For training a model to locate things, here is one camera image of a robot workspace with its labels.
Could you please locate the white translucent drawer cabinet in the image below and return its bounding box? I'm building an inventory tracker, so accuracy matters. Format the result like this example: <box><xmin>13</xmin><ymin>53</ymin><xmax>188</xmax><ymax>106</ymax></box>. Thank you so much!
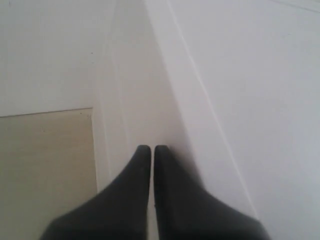
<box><xmin>92</xmin><ymin>0</ymin><xmax>320</xmax><ymax>240</ymax></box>

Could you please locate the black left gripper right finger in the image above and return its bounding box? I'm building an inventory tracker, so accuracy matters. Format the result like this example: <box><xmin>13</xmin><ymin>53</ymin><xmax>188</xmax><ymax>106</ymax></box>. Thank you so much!
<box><xmin>153</xmin><ymin>145</ymin><xmax>270</xmax><ymax>240</ymax></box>

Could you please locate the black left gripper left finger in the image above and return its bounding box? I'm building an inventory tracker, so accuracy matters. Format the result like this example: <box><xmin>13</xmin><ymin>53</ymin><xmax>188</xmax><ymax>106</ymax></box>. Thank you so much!
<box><xmin>40</xmin><ymin>145</ymin><xmax>151</xmax><ymax>240</ymax></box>

